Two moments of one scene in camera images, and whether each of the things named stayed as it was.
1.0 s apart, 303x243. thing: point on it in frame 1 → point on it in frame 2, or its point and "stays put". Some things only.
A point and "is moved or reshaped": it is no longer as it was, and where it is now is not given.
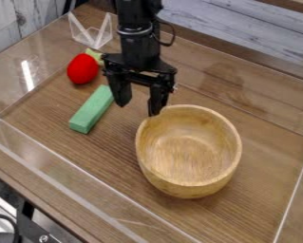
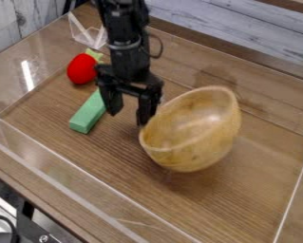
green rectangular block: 89,115 stays put
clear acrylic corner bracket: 91,37 stays put
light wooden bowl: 189,150 is moved or reshaped
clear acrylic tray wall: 99,211 stays put
